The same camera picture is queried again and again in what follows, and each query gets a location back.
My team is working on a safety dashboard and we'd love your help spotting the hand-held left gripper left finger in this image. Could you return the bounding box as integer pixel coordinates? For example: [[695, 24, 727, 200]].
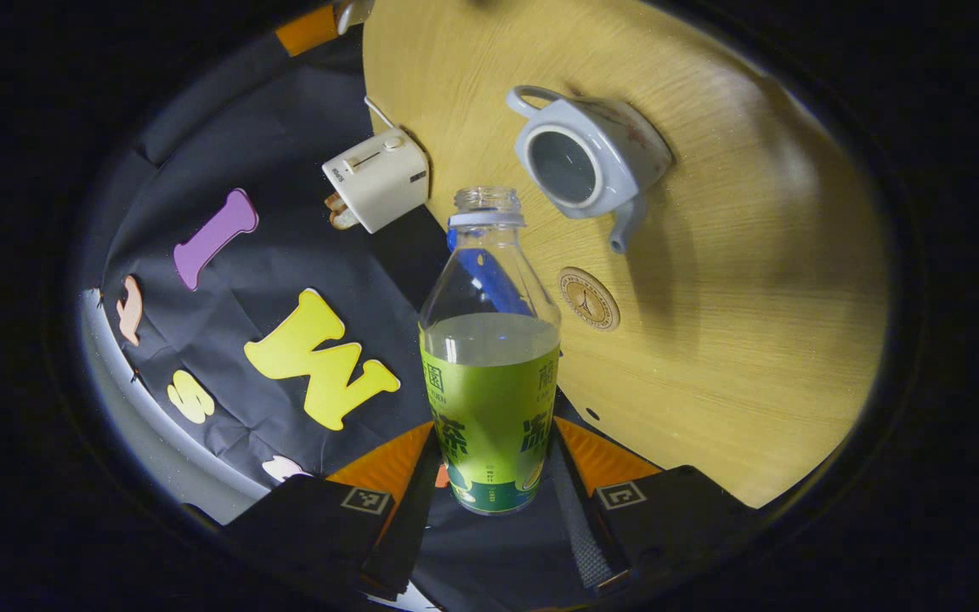
[[226, 422, 445, 598]]

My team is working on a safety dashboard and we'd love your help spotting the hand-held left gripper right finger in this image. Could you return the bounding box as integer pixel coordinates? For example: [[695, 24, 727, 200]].
[[550, 416, 754, 595]]

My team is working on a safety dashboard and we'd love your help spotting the green label water bottle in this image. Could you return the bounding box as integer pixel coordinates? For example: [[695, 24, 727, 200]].
[[418, 187, 563, 517]]

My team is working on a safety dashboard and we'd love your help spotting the round wooden coaster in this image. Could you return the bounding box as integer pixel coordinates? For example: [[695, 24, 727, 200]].
[[559, 267, 621, 332]]

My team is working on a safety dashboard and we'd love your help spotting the white spouted teacup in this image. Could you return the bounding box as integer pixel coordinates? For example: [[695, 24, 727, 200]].
[[505, 85, 676, 254]]

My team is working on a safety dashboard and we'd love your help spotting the white toaster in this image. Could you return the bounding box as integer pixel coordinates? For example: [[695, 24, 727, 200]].
[[322, 127, 431, 235]]

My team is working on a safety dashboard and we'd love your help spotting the bread slice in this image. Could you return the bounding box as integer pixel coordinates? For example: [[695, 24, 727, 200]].
[[325, 192, 361, 230]]

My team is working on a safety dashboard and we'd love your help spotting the black backdrop cloth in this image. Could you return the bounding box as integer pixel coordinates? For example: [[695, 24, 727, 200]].
[[82, 21, 601, 609]]

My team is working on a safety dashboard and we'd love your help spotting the blue towel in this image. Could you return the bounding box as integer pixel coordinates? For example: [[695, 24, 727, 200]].
[[445, 226, 533, 317]]

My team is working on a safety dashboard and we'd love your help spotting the white toaster cord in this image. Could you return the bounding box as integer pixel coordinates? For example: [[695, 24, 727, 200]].
[[365, 95, 397, 133]]

